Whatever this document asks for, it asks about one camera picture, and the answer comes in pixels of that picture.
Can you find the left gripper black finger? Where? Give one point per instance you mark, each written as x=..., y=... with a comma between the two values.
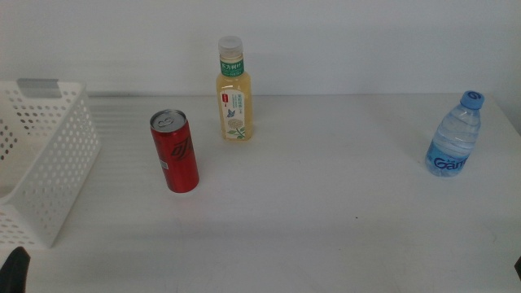
x=14, y=272

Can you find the clear water bottle blue cap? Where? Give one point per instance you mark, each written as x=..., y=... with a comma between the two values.
x=452, y=142

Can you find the red soda can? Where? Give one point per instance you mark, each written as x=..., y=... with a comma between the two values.
x=175, y=163

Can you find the yellow tea bottle green label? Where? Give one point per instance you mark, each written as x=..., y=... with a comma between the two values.
x=234, y=89

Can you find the white perforated plastic basket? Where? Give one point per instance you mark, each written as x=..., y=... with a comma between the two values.
x=73, y=86

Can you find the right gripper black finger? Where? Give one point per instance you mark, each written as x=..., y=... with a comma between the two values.
x=518, y=268

